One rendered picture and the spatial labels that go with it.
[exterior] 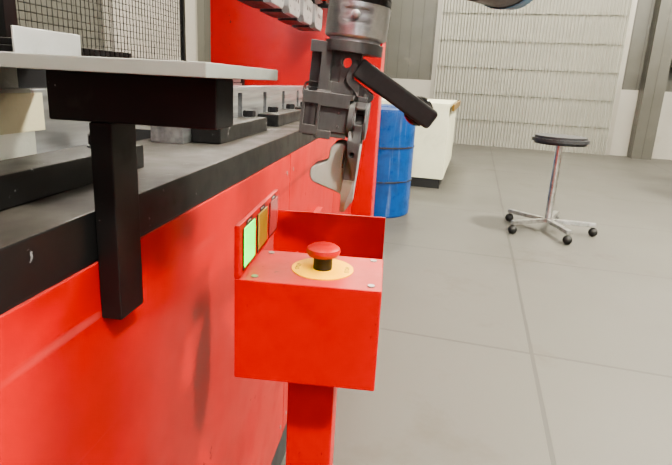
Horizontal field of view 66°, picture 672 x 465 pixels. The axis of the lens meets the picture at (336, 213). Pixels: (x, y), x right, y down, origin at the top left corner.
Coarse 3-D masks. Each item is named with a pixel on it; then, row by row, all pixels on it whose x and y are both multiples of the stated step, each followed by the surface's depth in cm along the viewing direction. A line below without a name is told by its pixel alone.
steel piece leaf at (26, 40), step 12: (12, 36) 40; (24, 36) 41; (36, 36) 43; (48, 36) 44; (60, 36) 46; (72, 36) 47; (24, 48) 42; (36, 48) 43; (48, 48) 44; (60, 48) 46; (72, 48) 47
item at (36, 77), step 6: (18, 72) 52; (24, 72) 53; (30, 72) 54; (36, 72) 55; (42, 72) 56; (18, 78) 52; (24, 78) 53; (30, 78) 54; (36, 78) 55; (42, 78) 56; (18, 84) 52; (24, 84) 53; (30, 84) 54; (36, 84) 55; (42, 84) 56
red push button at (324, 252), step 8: (312, 248) 58; (320, 248) 58; (328, 248) 58; (336, 248) 59; (312, 256) 58; (320, 256) 58; (328, 256) 58; (336, 256) 59; (320, 264) 59; (328, 264) 59
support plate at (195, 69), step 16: (0, 64) 35; (16, 64) 34; (32, 64) 34; (48, 64) 34; (64, 64) 34; (80, 64) 34; (96, 64) 34; (112, 64) 33; (128, 64) 33; (144, 64) 33; (160, 64) 33; (176, 64) 33; (192, 64) 33; (208, 64) 33; (224, 64) 36
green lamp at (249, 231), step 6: (252, 222) 59; (246, 228) 56; (252, 228) 59; (246, 234) 57; (252, 234) 59; (246, 240) 57; (252, 240) 59; (246, 246) 57; (252, 246) 60; (246, 252) 57; (252, 252) 60; (246, 258) 57; (246, 264) 58
